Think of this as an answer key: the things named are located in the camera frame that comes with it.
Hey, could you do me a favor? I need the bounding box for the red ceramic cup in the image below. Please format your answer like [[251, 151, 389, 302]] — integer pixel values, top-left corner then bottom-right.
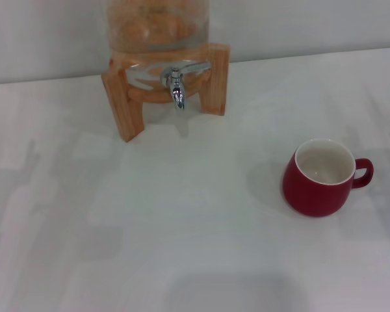
[[281, 138, 374, 216]]

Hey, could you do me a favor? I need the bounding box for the wooden dispenser stand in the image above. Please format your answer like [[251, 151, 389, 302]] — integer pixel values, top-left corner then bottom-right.
[[100, 42, 231, 143]]

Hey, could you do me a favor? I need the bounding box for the chrome faucet tap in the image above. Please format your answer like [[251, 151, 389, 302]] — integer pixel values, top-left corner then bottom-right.
[[161, 62, 213, 111]]

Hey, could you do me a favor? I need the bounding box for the glass drink dispenser jar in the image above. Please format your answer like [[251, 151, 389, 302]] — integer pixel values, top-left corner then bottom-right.
[[105, 0, 213, 126]]

